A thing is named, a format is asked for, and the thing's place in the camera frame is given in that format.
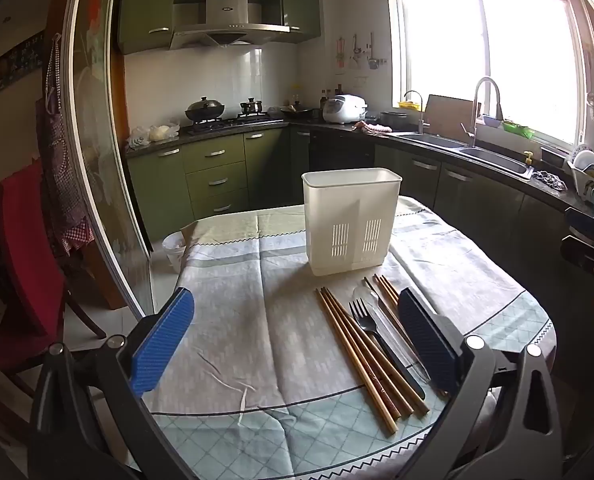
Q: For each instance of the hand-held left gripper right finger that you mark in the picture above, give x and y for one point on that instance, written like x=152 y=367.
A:
x=427 y=340

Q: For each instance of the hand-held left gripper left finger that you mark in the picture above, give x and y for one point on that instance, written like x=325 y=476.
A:
x=162 y=345

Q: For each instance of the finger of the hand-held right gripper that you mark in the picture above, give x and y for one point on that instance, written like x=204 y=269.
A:
x=589 y=221
x=584 y=254

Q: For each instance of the brown wooden chopstick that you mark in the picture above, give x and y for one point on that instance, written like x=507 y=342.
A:
x=392 y=360
x=390 y=287
x=357 y=365
x=383 y=292
x=364 y=352
x=377 y=296
x=377 y=355

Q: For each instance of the clear plastic spoon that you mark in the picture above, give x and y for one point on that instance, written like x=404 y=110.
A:
x=387 y=325

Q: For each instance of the black fork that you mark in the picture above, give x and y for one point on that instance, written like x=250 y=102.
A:
x=377 y=337

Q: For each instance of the white plastic utensil holder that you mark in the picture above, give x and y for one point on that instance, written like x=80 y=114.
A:
x=347 y=220

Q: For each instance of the dish rack with dishes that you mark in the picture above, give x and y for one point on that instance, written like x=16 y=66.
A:
x=589 y=175

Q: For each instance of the dark crumpled cloth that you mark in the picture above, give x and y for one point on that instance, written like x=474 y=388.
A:
x=551 y=180

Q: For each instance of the yellow soap pump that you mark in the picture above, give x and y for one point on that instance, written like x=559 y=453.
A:
x=528 y=157

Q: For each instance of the white trash bin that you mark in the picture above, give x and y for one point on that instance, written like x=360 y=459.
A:
x=174 y=252

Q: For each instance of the grey green patterned tablecloth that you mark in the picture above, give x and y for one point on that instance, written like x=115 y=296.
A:
x=257 y=320

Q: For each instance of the green under-sink cabinets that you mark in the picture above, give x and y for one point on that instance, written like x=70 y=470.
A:
x=477 y=200

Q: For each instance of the green bowl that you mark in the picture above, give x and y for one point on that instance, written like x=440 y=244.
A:
x=518 y=130

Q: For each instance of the blue bowl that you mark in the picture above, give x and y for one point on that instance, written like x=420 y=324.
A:
x=492 y=121

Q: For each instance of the steel double sink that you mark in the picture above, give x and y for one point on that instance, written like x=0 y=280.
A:
x=467 y=152

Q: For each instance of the red chair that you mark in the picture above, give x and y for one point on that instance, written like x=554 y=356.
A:
x=32 y=260

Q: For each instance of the tall steel faucet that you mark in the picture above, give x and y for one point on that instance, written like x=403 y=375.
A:
x=477 y=110

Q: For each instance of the brown cutting board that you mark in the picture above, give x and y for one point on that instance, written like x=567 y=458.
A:
x=449 y=115

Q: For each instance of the green lower drawer cabinets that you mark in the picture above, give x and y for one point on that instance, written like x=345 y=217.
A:
x=212 y=175

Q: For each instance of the kitchen window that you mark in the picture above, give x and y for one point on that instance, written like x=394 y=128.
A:
x=492 y=60

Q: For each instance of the small steel faucet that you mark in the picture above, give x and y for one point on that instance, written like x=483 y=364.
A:
x=421 y=115

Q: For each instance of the checkered apron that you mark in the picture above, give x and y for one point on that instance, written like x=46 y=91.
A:
x=64 y=170

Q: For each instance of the black built-in oven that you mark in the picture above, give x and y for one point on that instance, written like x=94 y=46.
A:
x=342 y=152

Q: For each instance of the glass sliding door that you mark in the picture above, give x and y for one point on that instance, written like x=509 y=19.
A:
x=94 y=150

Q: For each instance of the plastic bags with dough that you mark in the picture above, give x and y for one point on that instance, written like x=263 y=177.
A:
x=154 y=135

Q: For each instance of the yellow sponge tray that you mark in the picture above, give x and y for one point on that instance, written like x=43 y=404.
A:
x=410 y=105

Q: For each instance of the pink kitchen cloth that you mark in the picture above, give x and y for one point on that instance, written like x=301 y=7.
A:
x=373 y=127

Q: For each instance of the dark grey cooking pot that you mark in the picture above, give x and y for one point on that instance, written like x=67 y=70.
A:
x=393 y=119

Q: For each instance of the black gas stove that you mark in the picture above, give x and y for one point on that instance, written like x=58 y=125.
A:
x=237 y=122

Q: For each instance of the black wok with lid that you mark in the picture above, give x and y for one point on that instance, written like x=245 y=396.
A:
x=205 y=109

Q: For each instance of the white rice cooker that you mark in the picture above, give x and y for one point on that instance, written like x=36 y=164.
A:
x=344 y=109

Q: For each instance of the dark sauce bottles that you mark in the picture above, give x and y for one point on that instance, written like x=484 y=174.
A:
x=327 y=97

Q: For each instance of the black frying pan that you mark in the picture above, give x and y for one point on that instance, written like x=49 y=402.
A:
x=297 y=110

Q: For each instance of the green upper kitchen cabinets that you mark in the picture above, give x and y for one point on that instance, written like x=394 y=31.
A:
x=144 y=10

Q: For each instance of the steel range hood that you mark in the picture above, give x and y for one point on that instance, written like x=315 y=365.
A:
x=227 y=15

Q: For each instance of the hanging wall utensils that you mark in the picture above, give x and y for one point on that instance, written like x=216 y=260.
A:
x=359 y=52

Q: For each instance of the dark wall picture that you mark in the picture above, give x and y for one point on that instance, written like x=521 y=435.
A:
x=17 y=62

